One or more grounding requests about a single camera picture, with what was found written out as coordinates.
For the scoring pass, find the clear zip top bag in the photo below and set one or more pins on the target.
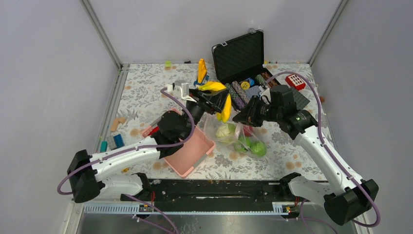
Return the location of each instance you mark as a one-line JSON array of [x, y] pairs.
[[212, 123]]

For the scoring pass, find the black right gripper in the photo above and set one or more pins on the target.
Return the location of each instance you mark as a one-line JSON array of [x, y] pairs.
[[249, 114]]

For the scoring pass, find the red bell pepper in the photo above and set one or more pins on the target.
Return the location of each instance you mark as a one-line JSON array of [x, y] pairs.
[[154, 130]]

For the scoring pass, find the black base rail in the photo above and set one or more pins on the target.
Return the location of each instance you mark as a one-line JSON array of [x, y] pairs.
[[214, 196]]

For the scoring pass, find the green cabbage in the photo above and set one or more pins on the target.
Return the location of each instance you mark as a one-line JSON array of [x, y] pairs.
[[226, 130]]

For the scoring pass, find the tan wooden block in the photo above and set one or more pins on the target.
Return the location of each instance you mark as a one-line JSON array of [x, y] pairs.
[[116, 122]]

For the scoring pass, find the grey small block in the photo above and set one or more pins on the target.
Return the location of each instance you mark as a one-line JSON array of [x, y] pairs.
[[111, 143]]

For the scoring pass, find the grey studded building plate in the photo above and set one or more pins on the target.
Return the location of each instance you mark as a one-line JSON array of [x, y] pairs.
[[300, 100]]

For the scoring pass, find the red apple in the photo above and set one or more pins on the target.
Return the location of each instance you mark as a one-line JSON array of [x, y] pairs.
[[248, 131]]

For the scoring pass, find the red toy block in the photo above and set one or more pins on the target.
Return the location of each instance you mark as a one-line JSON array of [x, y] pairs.
[[295, 81]]

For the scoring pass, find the pink plastic basket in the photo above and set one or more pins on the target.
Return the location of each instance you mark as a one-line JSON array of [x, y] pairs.
[[193, 152]]

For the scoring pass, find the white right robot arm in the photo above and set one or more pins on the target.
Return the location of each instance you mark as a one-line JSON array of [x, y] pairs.
[[347, 195]]

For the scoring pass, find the yellow toy block vehicle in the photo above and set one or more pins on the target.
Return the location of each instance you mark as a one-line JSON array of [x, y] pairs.
[[202, 76]]

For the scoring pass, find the light green round fruit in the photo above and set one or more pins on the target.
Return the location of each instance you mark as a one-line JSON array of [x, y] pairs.
[[258, 148]]

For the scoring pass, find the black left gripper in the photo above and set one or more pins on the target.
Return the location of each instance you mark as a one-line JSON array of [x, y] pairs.
[[216, 102]]

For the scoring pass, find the dark green watermelon ball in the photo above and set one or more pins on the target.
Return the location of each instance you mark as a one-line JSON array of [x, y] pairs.
[[242, 145]]

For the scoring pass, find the black poker chip case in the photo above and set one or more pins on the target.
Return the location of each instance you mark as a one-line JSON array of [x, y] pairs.
[[241, 60]]

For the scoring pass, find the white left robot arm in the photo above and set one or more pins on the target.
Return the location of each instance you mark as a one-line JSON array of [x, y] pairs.
[[175, 138]]

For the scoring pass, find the yellow banana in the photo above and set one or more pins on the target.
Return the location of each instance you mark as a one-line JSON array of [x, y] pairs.
[[224, 115]]

